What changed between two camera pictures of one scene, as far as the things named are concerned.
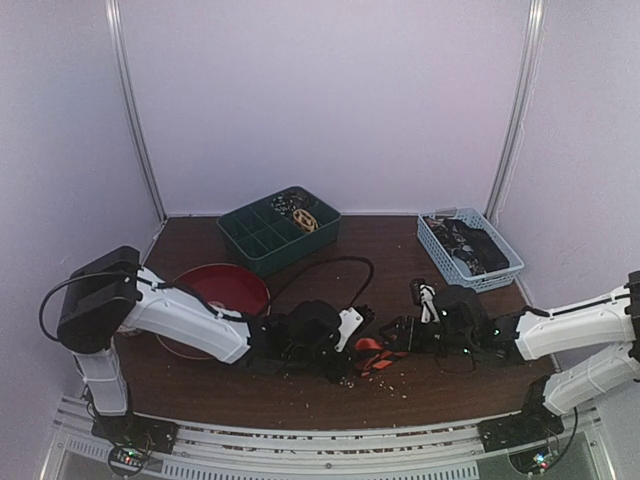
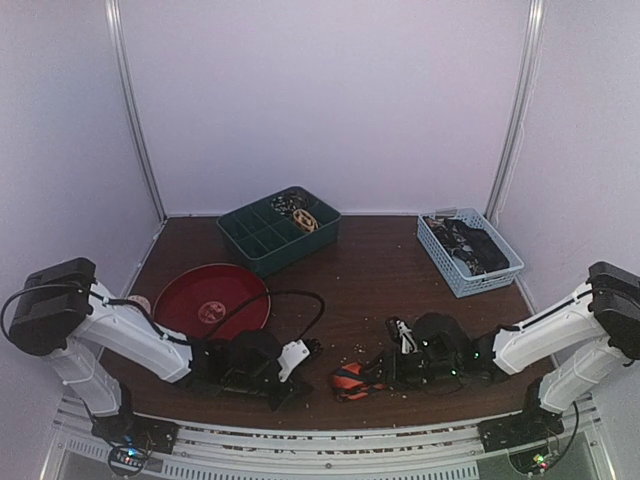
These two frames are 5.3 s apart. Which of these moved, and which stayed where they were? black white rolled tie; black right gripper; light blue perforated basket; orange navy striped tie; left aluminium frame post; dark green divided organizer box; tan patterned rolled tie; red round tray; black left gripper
Moved: black right gripper; orange navy striped tie; black left gripper
Stayed: dark green divided organizer box; black white rolled tie; light blue perforated basket; tan patterned rolled tie; left aluminium frame post; red round tray
